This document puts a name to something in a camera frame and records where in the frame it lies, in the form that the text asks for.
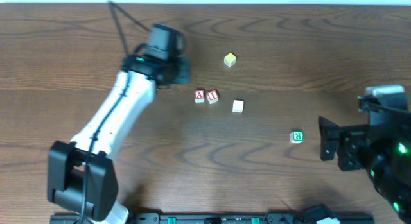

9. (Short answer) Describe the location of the red letter A block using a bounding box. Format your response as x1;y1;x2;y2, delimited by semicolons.
195;90;206;103

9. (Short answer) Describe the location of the red letter I block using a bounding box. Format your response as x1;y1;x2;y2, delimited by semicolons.
206;90;220;105

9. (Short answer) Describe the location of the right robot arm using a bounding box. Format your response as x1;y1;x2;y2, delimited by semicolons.
318;92;410;223

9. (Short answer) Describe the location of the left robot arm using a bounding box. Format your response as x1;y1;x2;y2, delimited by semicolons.
47;54;190;223

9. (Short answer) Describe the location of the green letter R block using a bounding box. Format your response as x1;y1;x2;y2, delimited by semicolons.
290;130;304;144

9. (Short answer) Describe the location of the yellow top letter block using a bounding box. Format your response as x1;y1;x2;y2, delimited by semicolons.
224;53;237;67

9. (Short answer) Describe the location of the plain white wooden block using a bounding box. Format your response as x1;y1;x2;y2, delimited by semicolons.
232;100;244;113

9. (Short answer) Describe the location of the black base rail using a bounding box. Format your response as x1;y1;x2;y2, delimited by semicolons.
49;212;375;224

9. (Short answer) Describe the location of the left black cable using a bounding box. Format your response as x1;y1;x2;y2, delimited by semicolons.
75;1;152;224

